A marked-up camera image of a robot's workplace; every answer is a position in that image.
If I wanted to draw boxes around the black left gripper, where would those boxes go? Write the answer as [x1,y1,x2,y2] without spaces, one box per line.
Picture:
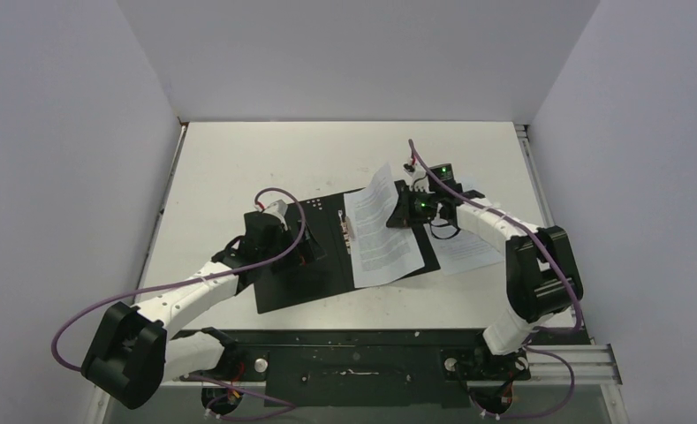
[261,220,325,274]

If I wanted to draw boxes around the white paper sheet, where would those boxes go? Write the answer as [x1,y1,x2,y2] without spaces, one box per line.
[424,219,504,276]

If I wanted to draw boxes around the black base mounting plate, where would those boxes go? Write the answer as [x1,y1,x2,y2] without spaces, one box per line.
[196,329,537,410]

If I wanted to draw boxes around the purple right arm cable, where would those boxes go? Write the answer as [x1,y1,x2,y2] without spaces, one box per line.
[407,139,586,421]

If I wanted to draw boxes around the metal folder clip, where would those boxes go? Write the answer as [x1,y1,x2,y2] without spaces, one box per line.
[338,210,355,240]

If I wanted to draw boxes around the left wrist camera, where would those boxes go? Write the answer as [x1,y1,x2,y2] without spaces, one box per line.
[263,200,288,220]

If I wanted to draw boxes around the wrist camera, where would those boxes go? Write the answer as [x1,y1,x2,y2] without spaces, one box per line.
[426,163,454,183]
[263,200,288,220]

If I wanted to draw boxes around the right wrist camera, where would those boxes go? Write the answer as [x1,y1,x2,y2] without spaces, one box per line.
[426,163,454,183]

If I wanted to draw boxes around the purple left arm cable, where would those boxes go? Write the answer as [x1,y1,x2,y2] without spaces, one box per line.
[51,186,308,422]

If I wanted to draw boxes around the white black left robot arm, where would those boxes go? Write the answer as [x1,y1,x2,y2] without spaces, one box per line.
[80,212,326,409]

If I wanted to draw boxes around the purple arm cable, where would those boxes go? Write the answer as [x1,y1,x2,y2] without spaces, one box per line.
[51,186,308,422]
[407,139,586,421]

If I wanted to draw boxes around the printed paper sheet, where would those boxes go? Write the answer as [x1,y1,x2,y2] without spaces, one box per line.
[344,163,424,289]

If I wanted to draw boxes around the white folder with black inside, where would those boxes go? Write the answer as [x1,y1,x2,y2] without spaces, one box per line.
[253,185,442,315]

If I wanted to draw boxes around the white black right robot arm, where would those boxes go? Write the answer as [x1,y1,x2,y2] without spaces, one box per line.
[386,181,584,379]

